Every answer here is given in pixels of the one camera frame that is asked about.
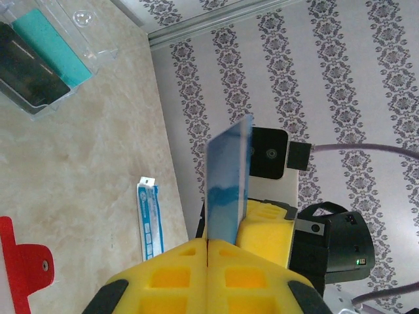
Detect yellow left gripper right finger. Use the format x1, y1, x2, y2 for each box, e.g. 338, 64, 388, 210
208, 239, 331, 314

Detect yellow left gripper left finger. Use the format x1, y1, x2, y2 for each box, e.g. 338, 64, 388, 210
81, 239, 209, 314

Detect blue card white stripe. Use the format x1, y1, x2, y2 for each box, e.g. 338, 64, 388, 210
205, 114, 255, 246

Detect red card holder clear sleeves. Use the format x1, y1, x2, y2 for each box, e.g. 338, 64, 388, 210
0, 215, 56, 314

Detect clear plastic card tray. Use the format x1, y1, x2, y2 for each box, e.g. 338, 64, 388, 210
0, 0, 119, 122

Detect black card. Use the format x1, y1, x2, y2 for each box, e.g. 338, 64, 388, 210
0, 22, 72, 115

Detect teal card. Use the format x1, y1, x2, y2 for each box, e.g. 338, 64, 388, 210
12, 8, 92, 89

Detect blue white flat packet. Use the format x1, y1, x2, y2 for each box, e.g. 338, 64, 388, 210
136, 176, 164, 262

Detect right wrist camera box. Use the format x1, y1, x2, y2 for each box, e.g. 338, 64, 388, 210
250, 126, 312, 210

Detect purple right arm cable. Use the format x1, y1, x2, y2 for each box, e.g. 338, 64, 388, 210
310, 143, 419, 307

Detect aluminium rail below wallpaper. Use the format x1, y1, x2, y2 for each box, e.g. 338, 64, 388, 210
109, 0, 148, 29

